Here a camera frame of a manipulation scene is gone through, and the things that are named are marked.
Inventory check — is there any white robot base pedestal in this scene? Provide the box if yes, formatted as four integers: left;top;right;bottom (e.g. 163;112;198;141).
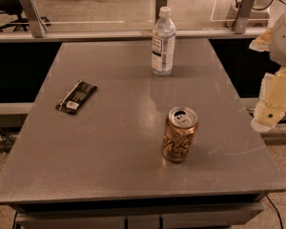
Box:
225;0;274;28

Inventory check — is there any black cable on floor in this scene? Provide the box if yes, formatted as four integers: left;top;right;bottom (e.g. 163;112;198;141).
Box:
265;194;285;229

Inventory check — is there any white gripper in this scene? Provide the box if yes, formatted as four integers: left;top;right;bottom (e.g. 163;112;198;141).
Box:
249;11;286;133

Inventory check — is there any orange soda can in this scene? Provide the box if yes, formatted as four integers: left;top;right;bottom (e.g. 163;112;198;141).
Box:
162;107;198;163

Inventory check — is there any black rxbar chocolate wrapper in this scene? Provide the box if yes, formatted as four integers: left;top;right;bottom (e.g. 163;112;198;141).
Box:
55;81;97;115

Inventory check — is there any right metal bracket post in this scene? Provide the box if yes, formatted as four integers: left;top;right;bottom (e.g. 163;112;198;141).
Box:
233;0;255;34

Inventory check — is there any middle metal bracket post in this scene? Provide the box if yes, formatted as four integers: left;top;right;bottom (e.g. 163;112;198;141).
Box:
155;0;168;20

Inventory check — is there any clear plastic water bottle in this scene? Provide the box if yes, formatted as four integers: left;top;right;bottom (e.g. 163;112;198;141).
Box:
152;7;176;76

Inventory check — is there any left metal bracket post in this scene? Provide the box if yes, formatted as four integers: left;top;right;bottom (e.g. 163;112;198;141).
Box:
19;0;46;38

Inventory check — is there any metal bracket post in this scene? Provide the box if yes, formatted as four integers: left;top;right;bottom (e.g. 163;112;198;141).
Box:
19;0;46;38
155;0;168;20
233;0;255;34

